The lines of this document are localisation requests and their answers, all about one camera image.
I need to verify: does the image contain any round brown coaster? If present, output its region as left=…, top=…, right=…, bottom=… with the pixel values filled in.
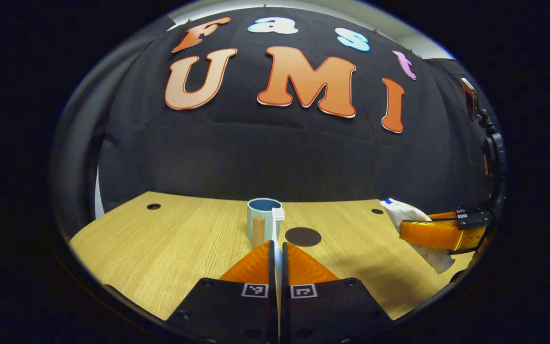
left=285, top=227, right=322, bottom=247

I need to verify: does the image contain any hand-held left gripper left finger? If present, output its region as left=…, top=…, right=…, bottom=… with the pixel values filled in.
left=167, top=240, right=276, bottom=344

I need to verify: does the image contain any black backdrop cloth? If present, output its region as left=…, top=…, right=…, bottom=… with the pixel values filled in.
left=51, top=5, right=507, bottom=239

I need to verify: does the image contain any white toothbrush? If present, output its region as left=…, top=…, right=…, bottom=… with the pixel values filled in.
left=271, top=207, right=286, bottom=337

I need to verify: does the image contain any white toothpaste tube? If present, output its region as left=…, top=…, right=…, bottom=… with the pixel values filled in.
left=381, top=198, right=455, bottom=274

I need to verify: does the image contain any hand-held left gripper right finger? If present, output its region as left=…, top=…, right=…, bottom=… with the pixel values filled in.
left=280, top=242, right=396, bottom=344

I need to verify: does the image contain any pale blue cup wooden handle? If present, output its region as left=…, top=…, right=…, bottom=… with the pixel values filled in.
left=247, top=198, right=283, bottom=250

